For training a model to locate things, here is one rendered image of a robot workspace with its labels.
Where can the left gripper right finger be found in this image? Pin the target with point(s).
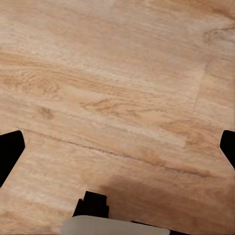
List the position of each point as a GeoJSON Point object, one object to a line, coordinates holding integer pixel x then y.
{"type": "Point", "coordinates": [227, 145]}

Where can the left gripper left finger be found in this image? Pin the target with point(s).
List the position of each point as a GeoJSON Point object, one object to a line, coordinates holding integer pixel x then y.
{"type": "Point", "coordinates": [11, 147]}

